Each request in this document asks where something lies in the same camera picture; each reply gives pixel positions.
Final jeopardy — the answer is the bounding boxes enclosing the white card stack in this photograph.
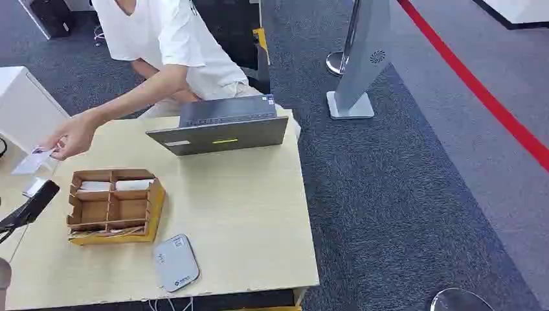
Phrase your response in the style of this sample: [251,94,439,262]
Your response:
[114,179,155,192]
[78,181,114,192]

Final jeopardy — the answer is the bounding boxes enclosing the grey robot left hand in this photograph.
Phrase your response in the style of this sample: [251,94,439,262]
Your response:
[0,179,62,244]

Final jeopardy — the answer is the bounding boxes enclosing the black and yellow chair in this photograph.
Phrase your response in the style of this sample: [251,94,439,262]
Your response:
[240,26,273,96]

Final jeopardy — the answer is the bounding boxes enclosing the white cables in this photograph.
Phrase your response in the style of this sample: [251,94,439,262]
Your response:
[147,297,195,311]

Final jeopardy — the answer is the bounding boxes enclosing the grey laptop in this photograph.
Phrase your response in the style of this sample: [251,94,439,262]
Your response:
[146,94,290,157]

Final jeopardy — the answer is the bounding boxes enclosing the round chrome stanchion base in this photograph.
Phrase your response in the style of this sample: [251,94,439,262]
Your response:
[429,288,497,311]

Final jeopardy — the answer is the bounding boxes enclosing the thin flat card pile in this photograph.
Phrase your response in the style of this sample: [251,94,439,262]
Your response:
[69,226,146,240]

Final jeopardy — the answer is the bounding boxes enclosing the silver kiosk stand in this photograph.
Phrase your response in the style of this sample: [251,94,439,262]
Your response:
[326,0,392,121]

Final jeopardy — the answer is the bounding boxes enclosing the person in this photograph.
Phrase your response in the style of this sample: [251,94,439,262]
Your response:
[91,0,302,141]

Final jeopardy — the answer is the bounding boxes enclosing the black desk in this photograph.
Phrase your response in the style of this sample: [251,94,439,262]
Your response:
[192,0,263,72]

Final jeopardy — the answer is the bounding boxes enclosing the white cabinet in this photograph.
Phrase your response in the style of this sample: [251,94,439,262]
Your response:
[0,65,71,154]

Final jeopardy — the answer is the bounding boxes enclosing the white platform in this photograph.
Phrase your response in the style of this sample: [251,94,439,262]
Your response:
[471,0,549,30]

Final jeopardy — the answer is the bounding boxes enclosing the silver card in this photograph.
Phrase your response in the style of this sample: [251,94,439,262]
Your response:
[22,177,48,199]

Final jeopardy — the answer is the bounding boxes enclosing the wooden card box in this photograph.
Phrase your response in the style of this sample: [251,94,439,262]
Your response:
[67,168,167,247]

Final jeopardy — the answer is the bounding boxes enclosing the chrome stanchion post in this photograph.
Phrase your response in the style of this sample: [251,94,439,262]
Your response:
[325,0,362,78]

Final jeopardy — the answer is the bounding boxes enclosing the person's right hand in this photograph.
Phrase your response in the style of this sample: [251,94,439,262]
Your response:
[40,111,98,162]

